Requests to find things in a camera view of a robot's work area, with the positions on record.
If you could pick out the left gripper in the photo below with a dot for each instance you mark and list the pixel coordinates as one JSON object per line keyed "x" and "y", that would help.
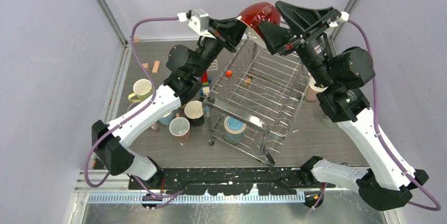
{"x": 228, "y": 30}

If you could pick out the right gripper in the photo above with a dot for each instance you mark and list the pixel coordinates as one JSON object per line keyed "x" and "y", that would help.
{"x": 298, "y": 18}

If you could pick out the dark red mug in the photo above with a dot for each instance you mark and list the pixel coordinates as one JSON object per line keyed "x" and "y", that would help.
{"x": 253, "y": 15}

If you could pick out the pink faceted mug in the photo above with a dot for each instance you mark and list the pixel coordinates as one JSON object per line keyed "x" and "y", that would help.
{"x": 313, "y": 90}

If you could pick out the black mug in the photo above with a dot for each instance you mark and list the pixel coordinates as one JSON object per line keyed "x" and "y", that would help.
{"x": 194, "y": 113}

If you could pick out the blue butterfly mug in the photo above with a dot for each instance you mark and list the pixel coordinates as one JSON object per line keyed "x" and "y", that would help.
{"x": 234, "y": 130}

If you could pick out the pale yellow faceted mug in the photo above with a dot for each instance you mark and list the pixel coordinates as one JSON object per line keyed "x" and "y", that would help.
{"x": 142, "y": 90}

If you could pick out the salmon pink mug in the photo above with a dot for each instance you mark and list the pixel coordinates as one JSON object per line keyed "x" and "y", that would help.
{"x": 180, "y": 128}

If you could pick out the light blue faceted mug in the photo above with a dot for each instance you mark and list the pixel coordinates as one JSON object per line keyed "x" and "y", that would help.
{"x": 167, "y": 118}

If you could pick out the cream mug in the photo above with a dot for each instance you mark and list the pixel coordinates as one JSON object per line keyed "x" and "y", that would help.
{"x": 328, "y": 122}

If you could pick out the iridescent pink mug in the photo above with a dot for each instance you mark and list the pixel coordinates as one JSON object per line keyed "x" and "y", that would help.
{"x": 155, "y": 126}

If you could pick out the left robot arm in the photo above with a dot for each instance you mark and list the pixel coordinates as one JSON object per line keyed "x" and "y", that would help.
{"x": 111, "y": 141}

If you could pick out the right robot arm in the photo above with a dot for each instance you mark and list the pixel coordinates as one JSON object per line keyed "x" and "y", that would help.
{"x": 388, "y": 180}

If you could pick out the red block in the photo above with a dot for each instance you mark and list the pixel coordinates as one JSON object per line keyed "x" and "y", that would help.
{"x": 204, "y": 78}

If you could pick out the long wooden block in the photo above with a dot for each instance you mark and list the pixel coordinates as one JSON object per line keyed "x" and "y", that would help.
{"x": 156, "y": 67}

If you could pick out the small white wire basket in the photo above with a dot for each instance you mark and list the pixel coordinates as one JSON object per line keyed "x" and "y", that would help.
{"x": 213, "y": 66}

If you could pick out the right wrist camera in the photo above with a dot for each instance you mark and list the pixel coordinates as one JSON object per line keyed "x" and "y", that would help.
{"x": 343, "y": 18}

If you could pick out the steel wire dish rack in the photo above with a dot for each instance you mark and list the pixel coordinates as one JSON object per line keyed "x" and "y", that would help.
{"x": 268, "y": 106}

